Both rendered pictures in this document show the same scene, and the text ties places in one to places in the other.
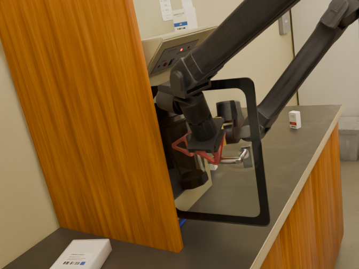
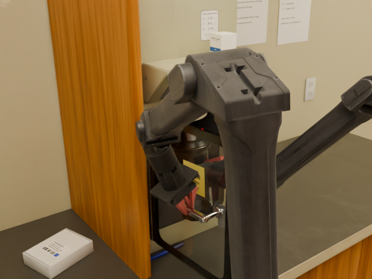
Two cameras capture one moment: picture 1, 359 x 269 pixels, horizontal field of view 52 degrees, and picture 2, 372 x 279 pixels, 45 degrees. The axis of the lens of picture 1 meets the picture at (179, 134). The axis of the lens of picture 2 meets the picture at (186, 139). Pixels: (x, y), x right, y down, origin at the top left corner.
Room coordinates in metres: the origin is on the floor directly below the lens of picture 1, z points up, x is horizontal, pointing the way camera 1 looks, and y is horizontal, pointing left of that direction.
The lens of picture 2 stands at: (-0.03, -0.39, 1.73)
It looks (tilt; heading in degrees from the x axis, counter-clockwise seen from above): 21 degrees down; 20
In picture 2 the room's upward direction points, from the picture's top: 1 degrees counter-clockwise
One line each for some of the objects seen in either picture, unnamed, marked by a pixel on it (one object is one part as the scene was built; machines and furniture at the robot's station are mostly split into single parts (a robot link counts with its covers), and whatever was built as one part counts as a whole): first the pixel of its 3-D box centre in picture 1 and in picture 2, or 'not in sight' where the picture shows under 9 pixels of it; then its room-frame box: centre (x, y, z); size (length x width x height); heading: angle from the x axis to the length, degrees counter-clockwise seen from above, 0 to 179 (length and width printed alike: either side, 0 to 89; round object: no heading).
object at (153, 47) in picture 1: (179, 49); (205, 77); (1.08, -0.04, 1.46); 0.32 x 0.12 x 0.10; 146
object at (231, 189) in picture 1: (205, 156); (188, 199); (0.91, -0.06, 1.19); 0.30 x 0.01 x 0.40; 61
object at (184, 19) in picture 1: (184, 19); (223, 44); (1.13, -0.08, 1.54); 0.05 x 0.05 x 0.06; 52
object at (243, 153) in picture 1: (227, 157); (199, 211); (0.84, -0.11, 1.20); 0.10 x 0.05 x 0.03; 60
